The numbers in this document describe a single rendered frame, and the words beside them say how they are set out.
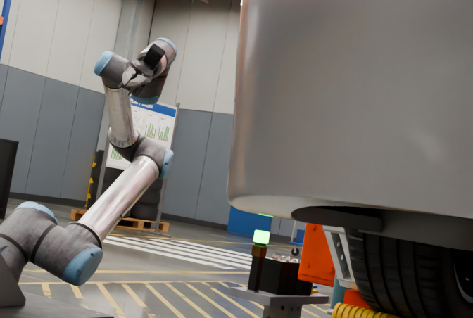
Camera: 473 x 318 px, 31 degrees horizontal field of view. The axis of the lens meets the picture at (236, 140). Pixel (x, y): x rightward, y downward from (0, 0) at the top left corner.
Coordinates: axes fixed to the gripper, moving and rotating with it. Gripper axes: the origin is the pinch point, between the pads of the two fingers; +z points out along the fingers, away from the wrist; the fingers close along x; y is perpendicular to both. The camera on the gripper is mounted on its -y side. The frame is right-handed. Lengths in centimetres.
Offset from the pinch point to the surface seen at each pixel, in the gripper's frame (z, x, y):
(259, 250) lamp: -27, -66, 37
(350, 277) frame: 31, -78, -10
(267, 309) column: -35, -83, 60
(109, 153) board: -734, 47, 504
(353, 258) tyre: 42, -72, -21
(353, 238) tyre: 42, -69, -26
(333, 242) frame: 34, -68, -17
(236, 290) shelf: -23, -68, 53
